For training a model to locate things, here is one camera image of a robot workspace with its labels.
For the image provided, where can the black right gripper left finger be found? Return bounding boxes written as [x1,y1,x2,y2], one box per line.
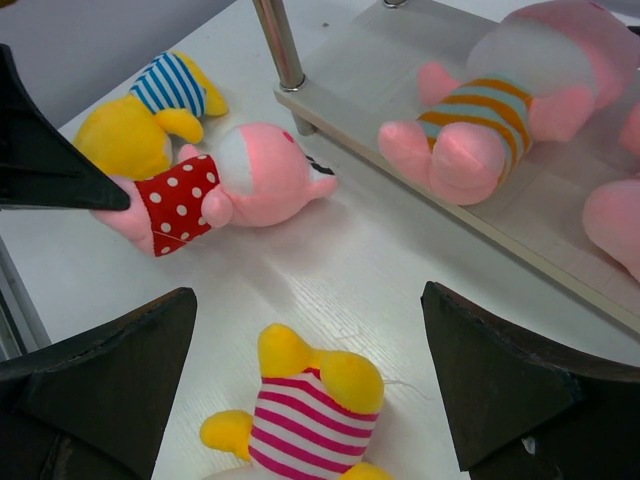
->
[1,287,197,480]

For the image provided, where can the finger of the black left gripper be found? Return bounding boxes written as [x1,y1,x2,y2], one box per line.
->
[1,44,130,211]

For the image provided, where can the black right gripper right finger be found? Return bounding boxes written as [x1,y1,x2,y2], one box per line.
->
[421,282,639,479]

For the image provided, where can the yellow toy pink striped shirt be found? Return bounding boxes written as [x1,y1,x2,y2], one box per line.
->
[199,323,391,479]

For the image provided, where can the pink toy red polka-dot shirt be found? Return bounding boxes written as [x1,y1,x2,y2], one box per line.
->
[93,122,338,257]

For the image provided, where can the pink toy orange striped shirt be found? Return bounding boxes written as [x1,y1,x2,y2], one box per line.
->
[378,1,639,205]

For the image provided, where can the white two-tier wooden shelf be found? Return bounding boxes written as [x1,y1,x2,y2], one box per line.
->
[254,1,639,329]

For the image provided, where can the yellow toy blue striped shirt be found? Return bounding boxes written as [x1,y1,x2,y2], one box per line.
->
[73,51,229,180]

